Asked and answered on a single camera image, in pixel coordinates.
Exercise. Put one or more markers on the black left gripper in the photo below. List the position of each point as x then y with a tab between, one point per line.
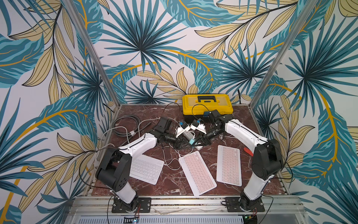
179	144

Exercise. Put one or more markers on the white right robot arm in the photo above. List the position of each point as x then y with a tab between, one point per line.
267	157

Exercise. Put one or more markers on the yellow black toolbox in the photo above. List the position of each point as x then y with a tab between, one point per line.
197	104

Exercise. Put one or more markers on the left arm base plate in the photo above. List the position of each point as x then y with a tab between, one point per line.
139	204

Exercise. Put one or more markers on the white keyboard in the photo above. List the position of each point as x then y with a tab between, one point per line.
146	169

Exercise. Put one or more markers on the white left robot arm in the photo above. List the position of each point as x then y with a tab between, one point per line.
114	168

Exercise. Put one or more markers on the white power strip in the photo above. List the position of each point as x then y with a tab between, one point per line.
191	135

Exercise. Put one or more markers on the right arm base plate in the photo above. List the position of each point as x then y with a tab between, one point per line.
232	204

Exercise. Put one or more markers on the middle pink keyboard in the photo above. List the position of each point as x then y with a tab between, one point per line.
197	173

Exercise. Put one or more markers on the red glove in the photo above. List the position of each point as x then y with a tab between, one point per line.
248	151

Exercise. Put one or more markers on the right pink keyboard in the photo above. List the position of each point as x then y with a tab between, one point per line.
229	165

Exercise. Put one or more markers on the pink keyboard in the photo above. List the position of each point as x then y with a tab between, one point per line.
197	173
229	165

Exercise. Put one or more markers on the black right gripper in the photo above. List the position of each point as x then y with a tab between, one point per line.
205	137

